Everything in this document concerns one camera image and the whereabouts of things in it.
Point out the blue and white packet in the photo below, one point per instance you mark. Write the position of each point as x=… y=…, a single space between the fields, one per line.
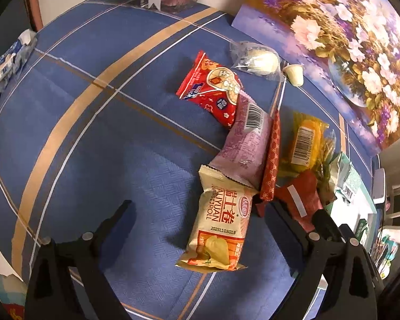
x=6 y=63

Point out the small white jelly cup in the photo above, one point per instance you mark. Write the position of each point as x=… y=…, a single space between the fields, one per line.
x=295 y=74

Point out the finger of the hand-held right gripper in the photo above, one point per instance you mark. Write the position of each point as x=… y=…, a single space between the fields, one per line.
x=327 y=224

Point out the white electronic device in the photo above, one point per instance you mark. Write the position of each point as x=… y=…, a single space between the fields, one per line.
x=379 y=186

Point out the teal cardboard box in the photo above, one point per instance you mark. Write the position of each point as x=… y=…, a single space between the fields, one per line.
x=358 y=203

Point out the clear green pastry packet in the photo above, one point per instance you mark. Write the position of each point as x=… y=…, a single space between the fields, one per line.
x=326 y=170

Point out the red snack packet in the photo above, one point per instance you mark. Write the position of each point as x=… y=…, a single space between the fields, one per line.
x=206 y=86

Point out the yellow snack packet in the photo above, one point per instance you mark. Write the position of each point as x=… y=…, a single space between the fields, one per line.
x=315 y=130

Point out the blue plaid tablecloth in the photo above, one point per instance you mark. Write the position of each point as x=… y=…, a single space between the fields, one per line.
x=103 y=156

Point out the slim red patterned packet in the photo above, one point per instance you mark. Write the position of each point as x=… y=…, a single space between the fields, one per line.
x=271 y=166

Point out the orange packet with white stripe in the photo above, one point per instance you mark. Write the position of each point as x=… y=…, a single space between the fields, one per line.
x=306 y=183

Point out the pink snack packet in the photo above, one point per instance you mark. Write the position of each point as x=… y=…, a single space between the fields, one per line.
x=243 y=146

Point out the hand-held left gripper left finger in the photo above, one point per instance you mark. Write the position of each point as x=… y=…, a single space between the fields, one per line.
x=124 y=214

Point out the brown wooden frame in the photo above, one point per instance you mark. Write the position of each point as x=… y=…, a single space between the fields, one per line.
x=33 y=6

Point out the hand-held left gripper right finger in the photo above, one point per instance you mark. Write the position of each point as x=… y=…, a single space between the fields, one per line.
x=276 y=210

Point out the flower painting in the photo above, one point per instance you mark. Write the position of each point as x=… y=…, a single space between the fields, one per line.
x=336 y=23

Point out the green and white snack packet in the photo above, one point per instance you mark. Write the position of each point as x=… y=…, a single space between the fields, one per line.
x=343 y=170

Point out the cream wafer roll packet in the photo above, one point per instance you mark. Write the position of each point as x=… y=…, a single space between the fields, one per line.
x=216 y=220

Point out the clear packet with white pastry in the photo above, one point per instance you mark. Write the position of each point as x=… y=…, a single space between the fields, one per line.
x=260 y=60

